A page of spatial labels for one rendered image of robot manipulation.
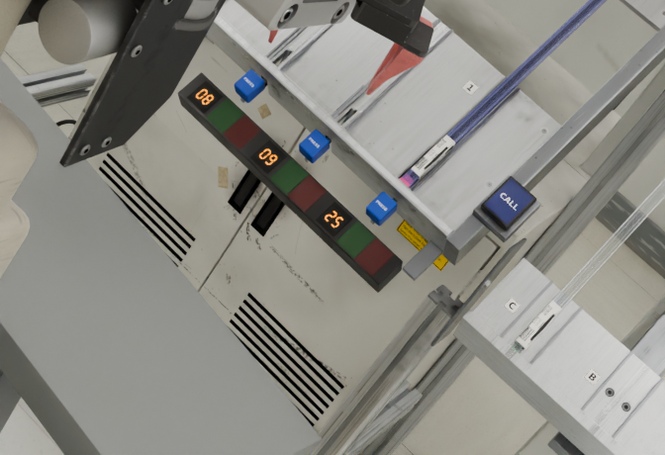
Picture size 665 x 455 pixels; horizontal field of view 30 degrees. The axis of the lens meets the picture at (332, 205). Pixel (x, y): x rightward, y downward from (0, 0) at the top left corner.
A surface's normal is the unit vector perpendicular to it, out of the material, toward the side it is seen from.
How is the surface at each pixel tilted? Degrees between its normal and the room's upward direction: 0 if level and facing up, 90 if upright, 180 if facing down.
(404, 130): 45
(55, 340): 0
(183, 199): 90
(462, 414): 0
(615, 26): 90
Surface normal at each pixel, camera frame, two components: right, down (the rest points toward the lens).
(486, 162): 0.00, -0.33
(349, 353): -0.51, 0.24
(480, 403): 0.49, -0.71
